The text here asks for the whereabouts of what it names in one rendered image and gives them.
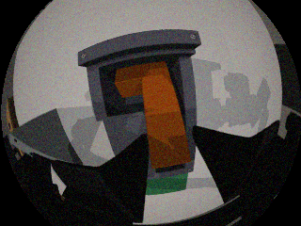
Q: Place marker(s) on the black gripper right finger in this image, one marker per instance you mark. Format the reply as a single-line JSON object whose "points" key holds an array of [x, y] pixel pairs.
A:
{"points": [[230, 158]]}

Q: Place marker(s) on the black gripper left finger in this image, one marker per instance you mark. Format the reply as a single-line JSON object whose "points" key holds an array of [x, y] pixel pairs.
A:
{"points": [[123, 179]]}

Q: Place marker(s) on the orange l-shaped part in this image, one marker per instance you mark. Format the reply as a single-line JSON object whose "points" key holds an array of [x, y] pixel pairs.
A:
{"points": [[165, 125]]}

